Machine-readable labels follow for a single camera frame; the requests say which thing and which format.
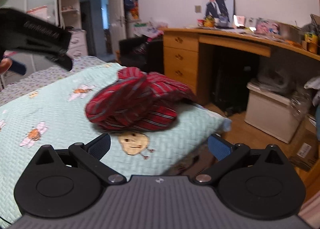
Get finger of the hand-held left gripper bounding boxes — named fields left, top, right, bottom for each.
left=11, top=57, right=27, bottom=75
left=45, top=52, right=73, bottom=71

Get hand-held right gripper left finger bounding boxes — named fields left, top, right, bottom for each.
left=31, top=133, right=127, bottom=186

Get yellow box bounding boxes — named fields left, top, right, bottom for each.
left=304, top=33, right=319, bottom=52

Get cardboard box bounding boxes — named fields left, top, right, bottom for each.
left=287, top=119, right=320, bottom=172

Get white picture frame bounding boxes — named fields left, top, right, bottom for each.
left=234, top=15, right=247, bottom=28

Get grey plastic bag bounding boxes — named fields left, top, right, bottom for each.
left=257, top=68, right=295, bottom=95

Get framed photo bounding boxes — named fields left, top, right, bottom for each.
left=256, top=18, right=280, bottom=36

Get black armchair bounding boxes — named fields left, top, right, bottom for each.
left=119, top=37, right=164, bottom=73

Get red plaid shirt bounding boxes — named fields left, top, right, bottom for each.
left=85, top=67, right=198, bottom=133

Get mint quilted blanket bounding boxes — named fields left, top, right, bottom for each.
left=0, top=63, right=232, bottom=222

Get wall poster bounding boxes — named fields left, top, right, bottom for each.
left=202, top=0, right=235, bottom=23

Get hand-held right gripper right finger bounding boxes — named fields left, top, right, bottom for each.
left=192, top=134, right=290, bottom=186

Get white storage box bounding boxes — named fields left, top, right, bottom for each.
left=244, top=79, right=300, bottom=144

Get wooden desk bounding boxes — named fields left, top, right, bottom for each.
left=162, top=28, right=320, bottom=110

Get person's left hand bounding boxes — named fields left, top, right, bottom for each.
left=0, top=58, right=12, bottom=75

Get pile of clothes and bags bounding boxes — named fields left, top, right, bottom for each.
left=130, top=18, right=168, bottom=57

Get yellow toy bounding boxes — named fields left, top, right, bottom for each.
left=197, top=15, right=218, bottom=28

